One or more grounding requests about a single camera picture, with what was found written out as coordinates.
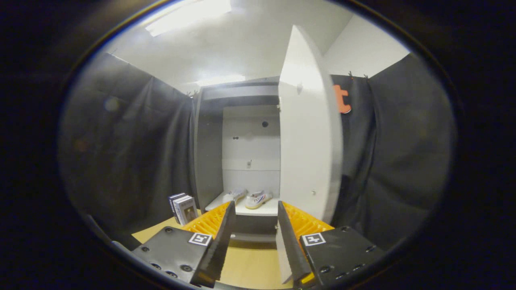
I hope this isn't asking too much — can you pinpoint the beige shoe cabinet door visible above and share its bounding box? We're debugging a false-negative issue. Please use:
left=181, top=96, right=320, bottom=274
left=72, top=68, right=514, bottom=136
left=276, top=25, right=344, bottom=284

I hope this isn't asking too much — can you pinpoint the black backdrop cloth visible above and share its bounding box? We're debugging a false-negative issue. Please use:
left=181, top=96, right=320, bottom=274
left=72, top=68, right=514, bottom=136
left=58, top=52, right=456, bottom=250

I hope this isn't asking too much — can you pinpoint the white shoe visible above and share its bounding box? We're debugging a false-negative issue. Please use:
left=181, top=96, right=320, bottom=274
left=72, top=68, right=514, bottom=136
left=223, top=188, right=248, bottom=204
left=245, top=191, right=273, bottom=210

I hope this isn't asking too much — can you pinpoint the white blue book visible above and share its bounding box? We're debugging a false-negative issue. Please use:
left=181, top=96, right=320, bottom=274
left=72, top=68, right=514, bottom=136
left=169, top=193, right=188, bottom=224

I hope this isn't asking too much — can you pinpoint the grey shoe cabinet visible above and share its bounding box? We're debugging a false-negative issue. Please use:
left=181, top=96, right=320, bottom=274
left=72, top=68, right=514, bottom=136
left=193, top=77, right=283, bottom=244

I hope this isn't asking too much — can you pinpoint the white book with portrait cover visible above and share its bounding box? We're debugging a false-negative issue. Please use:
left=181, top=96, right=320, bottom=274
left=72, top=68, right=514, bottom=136
left=176, top=195, right=199, bottom=226

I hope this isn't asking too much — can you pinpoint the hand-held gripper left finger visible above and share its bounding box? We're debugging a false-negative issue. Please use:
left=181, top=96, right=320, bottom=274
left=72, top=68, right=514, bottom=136
left=131, top=201, right=237, bottom=288

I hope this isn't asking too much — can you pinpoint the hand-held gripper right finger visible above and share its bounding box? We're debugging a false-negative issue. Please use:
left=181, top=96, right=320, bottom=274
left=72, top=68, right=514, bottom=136
left=277, top=201, right=385, bottom=288

